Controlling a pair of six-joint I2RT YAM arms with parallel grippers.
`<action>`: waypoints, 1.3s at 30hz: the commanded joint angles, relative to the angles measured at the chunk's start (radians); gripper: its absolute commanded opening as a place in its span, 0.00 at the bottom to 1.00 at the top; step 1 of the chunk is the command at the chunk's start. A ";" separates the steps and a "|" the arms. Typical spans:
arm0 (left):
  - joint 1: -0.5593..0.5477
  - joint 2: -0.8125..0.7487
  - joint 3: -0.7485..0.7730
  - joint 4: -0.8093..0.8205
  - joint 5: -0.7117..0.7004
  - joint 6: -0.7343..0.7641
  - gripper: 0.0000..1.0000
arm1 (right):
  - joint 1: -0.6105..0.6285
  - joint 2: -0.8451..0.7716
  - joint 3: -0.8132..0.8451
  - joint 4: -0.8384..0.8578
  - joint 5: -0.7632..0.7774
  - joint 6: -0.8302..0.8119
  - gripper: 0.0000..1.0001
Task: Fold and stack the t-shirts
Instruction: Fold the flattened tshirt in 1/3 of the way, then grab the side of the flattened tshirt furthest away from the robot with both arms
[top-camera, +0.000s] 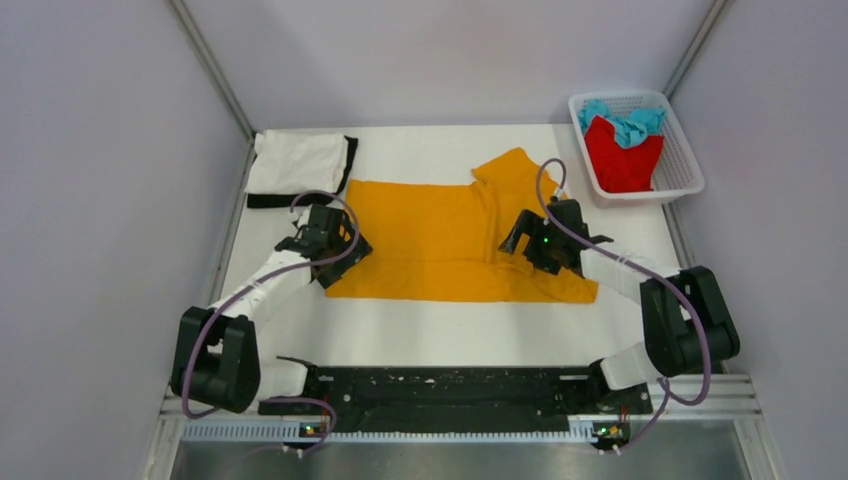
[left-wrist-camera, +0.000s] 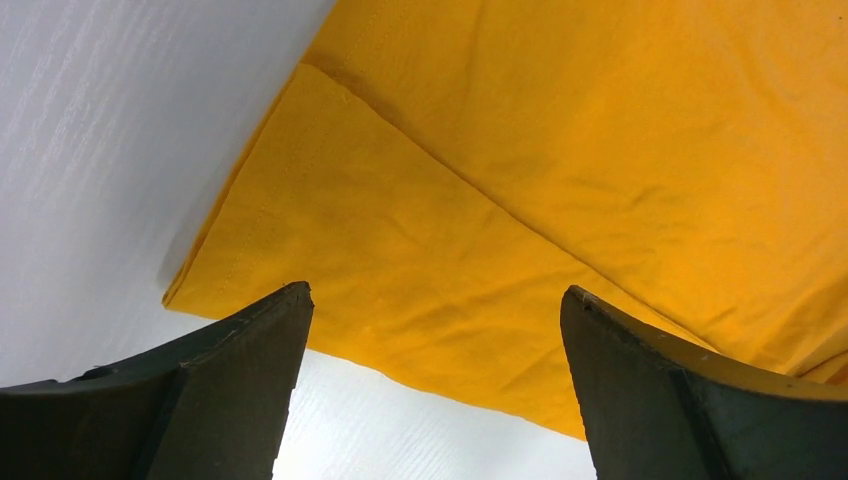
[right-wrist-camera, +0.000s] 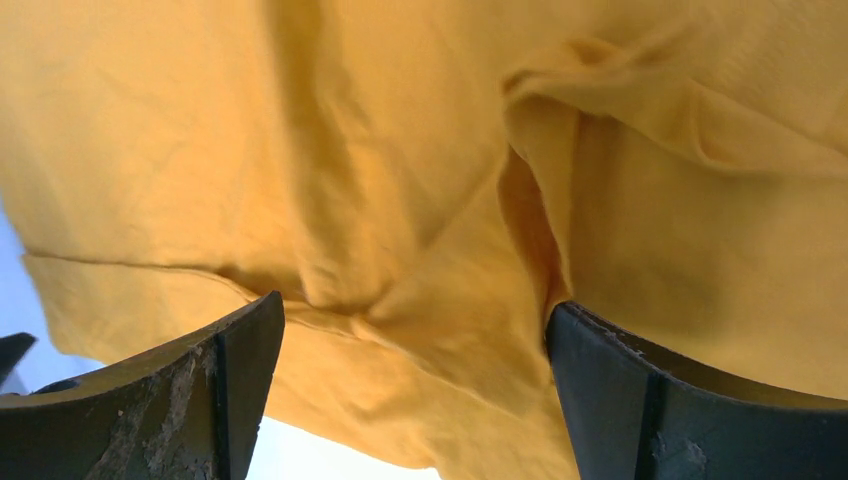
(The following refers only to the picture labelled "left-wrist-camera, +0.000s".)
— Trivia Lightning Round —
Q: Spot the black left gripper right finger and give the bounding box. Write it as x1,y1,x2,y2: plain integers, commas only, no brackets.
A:
560,285,847,479

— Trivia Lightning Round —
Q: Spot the yellow t shirt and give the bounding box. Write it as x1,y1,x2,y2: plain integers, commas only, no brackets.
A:
163,1,847,438

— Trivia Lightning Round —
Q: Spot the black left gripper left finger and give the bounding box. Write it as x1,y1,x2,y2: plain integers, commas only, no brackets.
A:
1,282,314,479

